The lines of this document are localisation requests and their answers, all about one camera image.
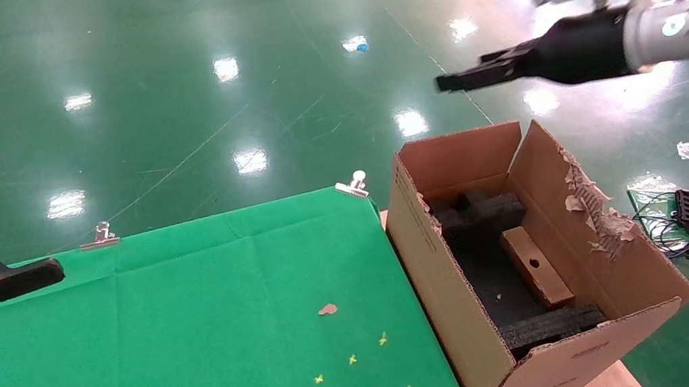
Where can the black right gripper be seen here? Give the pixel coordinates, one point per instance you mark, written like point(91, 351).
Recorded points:
point(582, 48)

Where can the small brown cardboard box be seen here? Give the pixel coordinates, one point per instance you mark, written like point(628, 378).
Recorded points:
point(537, 270)

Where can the black foam carton liner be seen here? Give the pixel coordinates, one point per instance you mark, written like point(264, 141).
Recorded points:
point(483, 254)

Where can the large open cardboard carton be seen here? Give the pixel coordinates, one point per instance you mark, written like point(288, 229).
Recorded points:
point(454, 286)

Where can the silver binder clip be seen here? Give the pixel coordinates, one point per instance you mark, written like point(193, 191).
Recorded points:
point(353, 185)
point(102, 238)

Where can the small blue floor item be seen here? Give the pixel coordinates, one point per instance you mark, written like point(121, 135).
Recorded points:
point(362, 48)

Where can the green table cloth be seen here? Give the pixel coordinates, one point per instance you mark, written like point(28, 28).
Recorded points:
point(200, 324)

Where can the clear plastic wrap sheet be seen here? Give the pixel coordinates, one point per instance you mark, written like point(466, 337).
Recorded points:
point(648, 189)

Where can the brown paper scrap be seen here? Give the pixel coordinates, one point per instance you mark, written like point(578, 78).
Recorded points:
point(327, 310)

